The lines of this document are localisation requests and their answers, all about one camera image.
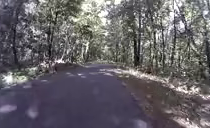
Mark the grey asphalt road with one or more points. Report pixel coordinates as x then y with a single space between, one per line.
79 100

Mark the wood of trees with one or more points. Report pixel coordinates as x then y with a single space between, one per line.
149 33

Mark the leaf-covered dirt verge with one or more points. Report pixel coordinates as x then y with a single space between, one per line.
179 103

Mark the grassy verge with undergrowth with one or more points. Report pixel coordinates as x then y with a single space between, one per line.
13 77

